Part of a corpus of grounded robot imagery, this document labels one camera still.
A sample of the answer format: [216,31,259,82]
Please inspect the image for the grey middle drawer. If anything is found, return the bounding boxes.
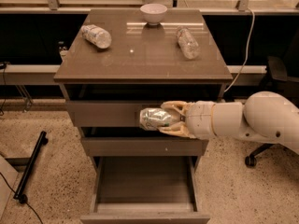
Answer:
[81,127,207,157]

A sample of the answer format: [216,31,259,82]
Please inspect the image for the grey drawer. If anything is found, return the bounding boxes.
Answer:
[81,127,207,157]
[64,91,226,128]
[80,156,209,224]

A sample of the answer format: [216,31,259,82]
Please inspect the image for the left clear plastic bottle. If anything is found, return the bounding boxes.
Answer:
[80,24,112,49]

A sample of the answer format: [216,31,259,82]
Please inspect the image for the right clear plastic bottle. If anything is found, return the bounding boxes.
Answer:
[176,26,200,60]

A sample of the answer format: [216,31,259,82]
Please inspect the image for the white cable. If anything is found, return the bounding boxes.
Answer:
[223,8,256,93]

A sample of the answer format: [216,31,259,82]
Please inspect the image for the clear plastic bottle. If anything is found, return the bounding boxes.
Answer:
[80,24,112,49]
[176,26,200,60]

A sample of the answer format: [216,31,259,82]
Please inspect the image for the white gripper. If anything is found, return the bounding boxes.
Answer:
[158,101,215,140]

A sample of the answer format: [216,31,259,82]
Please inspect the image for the grey top drawer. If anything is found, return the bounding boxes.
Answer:
[64,91,226,128]

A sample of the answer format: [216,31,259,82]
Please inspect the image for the grey drawer cabinet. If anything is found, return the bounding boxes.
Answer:
[52,8,234,224]

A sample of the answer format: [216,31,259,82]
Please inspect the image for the black office chair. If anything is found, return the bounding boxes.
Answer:
[238,56,299,167]

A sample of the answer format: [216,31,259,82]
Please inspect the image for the black floor cable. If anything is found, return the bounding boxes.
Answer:
[0,171,45,224]

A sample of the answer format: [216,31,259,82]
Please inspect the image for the grey bottom drawer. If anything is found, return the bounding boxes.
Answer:
[80,156,209,224]

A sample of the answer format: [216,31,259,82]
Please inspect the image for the white bowl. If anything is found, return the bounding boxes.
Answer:
[140,4,167,25]

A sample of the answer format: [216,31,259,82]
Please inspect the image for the black bar stand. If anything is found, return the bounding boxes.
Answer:
[13,131,49,204]

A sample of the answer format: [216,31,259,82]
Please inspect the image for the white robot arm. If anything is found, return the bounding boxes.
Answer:
[159,91,299,154]

